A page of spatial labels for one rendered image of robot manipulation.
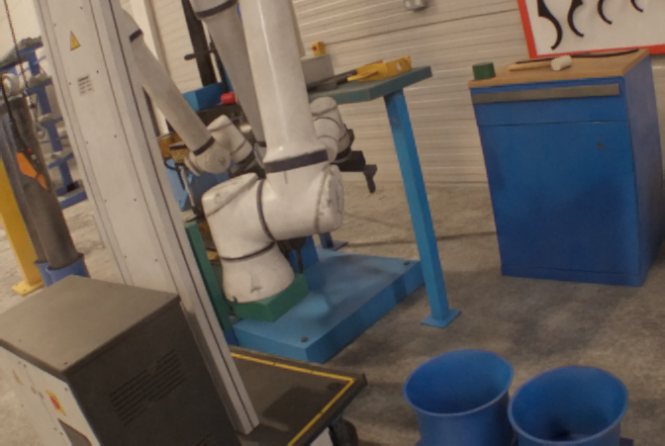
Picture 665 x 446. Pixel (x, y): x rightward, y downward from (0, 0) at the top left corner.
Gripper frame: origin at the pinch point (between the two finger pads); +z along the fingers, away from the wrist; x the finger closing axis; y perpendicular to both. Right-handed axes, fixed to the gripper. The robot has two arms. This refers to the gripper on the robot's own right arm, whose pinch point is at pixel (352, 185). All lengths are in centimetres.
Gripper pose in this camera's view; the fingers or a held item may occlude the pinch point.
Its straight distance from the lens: 194.0
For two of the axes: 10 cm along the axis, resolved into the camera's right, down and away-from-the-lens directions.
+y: -3.1, 7.0, -6.4
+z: 2.9, 7.2, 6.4
